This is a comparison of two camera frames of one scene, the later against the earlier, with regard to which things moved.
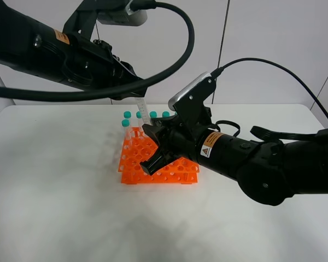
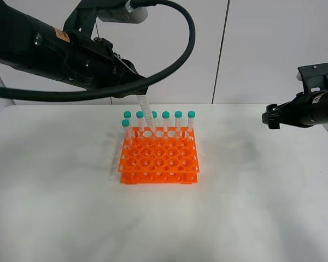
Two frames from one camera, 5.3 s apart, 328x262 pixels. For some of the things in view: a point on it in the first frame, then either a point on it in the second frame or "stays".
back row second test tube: [139, 115] stays
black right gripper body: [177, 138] to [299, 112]
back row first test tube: [127, 114] stays
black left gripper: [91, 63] stays
